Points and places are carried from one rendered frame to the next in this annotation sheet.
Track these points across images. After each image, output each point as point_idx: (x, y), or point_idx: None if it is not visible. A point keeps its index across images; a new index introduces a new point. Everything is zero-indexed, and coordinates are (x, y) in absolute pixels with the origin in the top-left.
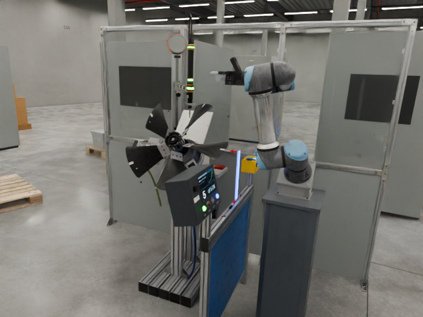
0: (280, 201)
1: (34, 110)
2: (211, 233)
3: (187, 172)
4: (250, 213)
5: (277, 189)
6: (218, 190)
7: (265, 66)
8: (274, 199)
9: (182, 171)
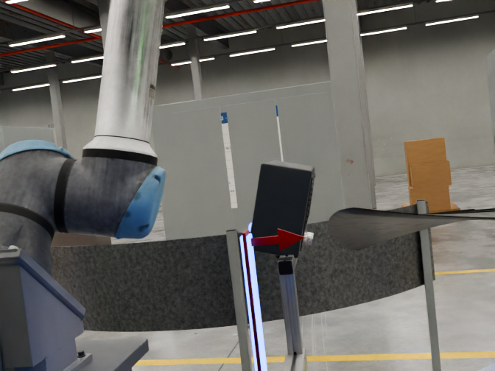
0: (89, 341)
1: None
2: (289, 358)
3: (297, 165)
4: None
5: (76, 350)
6: (252, 221)
7: None
8: (106, 344)
9: None
